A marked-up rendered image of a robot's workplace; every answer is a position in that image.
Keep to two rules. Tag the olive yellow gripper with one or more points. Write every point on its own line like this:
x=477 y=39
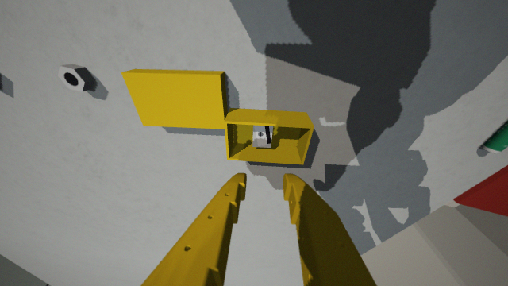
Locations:
x=328 y=255

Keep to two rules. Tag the green aaa battery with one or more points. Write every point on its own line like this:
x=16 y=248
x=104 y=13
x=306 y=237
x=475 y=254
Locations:
x=498 y=142

